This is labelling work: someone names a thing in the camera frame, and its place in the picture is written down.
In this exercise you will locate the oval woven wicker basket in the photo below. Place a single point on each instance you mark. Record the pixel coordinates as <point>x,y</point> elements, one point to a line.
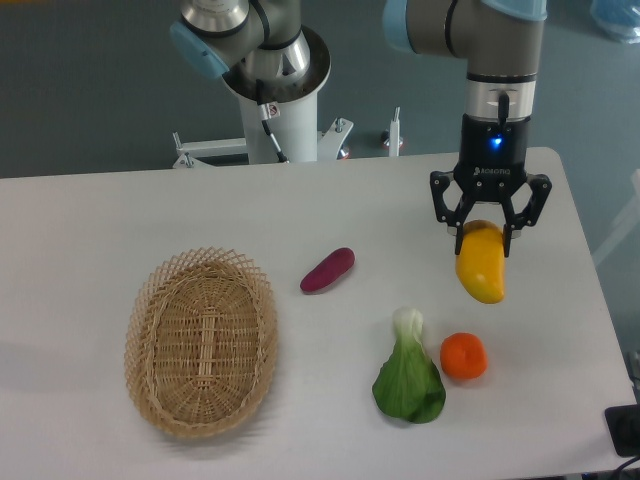
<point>202,343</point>

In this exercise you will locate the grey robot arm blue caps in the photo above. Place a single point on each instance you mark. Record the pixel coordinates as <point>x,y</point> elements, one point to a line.
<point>499,41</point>

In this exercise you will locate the yellow mango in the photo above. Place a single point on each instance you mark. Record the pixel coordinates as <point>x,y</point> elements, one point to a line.
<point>480,264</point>

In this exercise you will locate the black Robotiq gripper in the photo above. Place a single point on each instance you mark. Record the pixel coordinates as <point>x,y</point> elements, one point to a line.
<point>490,169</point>

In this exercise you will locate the blue object top right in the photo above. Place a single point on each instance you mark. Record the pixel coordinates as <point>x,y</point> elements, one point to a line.
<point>619,19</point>

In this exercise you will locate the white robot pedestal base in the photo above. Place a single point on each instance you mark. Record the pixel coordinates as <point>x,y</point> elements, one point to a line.
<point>277,94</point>

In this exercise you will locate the green bok choy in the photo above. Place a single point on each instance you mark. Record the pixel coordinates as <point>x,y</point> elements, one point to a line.
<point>408,386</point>

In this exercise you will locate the black device at table edge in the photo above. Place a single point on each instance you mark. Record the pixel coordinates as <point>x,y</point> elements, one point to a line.
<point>623,426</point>

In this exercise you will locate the purple sweet potato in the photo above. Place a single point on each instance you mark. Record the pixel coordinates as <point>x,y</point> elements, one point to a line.
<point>330,270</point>

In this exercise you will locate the orange tangerine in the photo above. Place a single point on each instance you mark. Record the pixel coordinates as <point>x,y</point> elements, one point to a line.
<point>463,356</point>

